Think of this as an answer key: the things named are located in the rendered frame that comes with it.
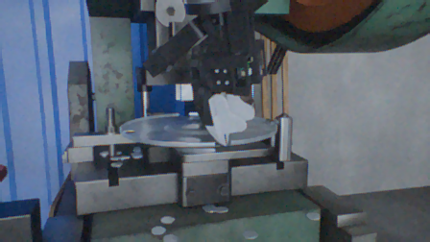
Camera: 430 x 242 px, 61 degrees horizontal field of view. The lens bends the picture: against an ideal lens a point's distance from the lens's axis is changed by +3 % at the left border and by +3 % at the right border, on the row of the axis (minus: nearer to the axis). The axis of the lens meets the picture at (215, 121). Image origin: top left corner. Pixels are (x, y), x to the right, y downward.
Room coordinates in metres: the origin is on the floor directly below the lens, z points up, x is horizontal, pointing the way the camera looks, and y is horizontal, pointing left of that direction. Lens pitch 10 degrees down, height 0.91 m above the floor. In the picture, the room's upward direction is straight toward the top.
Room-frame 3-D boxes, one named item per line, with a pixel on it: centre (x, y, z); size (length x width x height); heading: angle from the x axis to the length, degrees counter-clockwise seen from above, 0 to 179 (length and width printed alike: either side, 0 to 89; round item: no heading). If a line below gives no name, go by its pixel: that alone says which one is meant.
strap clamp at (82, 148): (0.73, 0.23, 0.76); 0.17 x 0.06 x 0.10; 107
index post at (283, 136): (0.70, -0.14, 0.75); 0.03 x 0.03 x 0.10; 17
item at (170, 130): (0.65, 0.03, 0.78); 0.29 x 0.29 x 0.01
